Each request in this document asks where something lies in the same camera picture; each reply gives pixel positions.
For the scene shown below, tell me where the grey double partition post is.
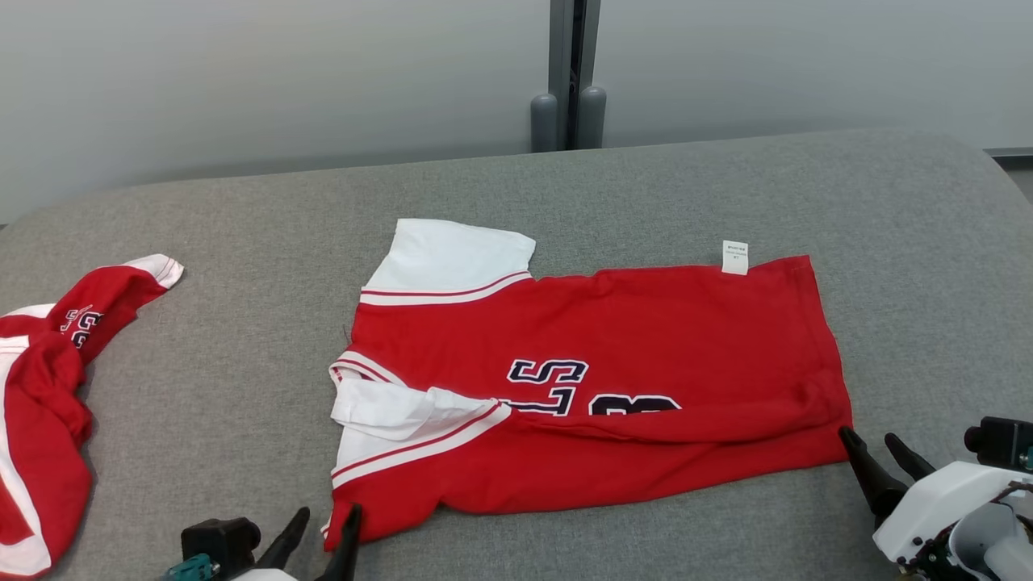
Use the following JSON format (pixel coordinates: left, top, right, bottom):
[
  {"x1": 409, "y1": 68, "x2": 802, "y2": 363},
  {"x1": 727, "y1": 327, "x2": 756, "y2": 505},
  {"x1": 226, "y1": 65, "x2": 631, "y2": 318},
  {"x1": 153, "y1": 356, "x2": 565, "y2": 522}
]
[{"x1": 549, "y1": 0, "x2": 602, "y2": 151}]

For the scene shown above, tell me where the red white jersey shirt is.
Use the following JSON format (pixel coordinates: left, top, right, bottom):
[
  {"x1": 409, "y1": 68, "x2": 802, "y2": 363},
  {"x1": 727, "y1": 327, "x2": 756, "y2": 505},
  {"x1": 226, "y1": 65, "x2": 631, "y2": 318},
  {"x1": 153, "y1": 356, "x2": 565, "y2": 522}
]
[
  {"x1": 321, "y1": 218, "x2": 854, "y2": 552},
  {"x1": 0, "y1": 254, "x2": 185, "y2": 578}
]

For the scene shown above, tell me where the grey rounded post foot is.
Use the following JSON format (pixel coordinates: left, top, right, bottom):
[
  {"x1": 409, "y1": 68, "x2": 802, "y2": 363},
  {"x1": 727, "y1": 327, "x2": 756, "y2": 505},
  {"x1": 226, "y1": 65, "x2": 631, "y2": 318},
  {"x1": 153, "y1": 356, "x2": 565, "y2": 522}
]
[
  {"x1": 530, "y1": 93, "x2": 559, "y2": 153},
  {"x1": 576, "y1": 86, "x2": 607, "y2": 150}
]

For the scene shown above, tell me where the teal camera cable connector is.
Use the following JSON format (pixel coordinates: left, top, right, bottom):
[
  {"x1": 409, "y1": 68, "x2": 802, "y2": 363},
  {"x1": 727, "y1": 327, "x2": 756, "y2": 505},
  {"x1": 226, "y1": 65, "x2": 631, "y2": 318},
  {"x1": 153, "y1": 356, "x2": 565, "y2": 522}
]
[{"x1": 165, "y1": 554, "x2": 217, "y2": 581}]

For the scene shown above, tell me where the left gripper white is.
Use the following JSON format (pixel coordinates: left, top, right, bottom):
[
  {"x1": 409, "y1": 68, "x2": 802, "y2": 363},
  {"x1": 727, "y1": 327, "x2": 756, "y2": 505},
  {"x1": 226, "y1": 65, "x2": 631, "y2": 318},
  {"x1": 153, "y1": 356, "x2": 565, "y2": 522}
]
[{"x1": 232, "y1": 504, "x2": 362, "y2": 581}]

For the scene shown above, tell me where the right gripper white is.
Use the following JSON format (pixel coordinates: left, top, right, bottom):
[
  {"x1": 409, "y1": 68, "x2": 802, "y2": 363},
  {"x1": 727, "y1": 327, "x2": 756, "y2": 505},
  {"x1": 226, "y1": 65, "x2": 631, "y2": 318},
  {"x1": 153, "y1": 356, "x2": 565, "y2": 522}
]
[{"x1": 839, "y1": 426, "x2": 1032, "y2": 564}]

